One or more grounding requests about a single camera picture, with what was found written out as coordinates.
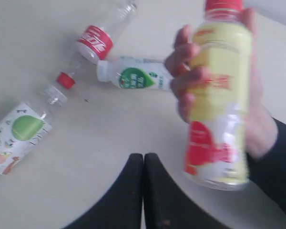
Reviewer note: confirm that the white yogurt drink bottle green label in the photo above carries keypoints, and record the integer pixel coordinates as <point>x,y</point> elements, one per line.
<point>134,73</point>

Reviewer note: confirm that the yellow label bottle red cap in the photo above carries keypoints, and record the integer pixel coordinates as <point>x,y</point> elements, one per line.
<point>215,155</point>

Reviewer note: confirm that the clear bottle butterfly label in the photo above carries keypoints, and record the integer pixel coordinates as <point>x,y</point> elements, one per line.
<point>26,125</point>

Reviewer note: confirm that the clear cola bottle red label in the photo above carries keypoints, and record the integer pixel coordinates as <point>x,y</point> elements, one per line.
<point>98,39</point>

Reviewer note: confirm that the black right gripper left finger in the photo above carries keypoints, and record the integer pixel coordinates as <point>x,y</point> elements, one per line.
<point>121,206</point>

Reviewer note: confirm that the person's open hand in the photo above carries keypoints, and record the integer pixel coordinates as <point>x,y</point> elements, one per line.
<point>261,130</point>

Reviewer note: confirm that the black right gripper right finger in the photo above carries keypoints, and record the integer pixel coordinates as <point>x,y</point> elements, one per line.
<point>166,206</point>

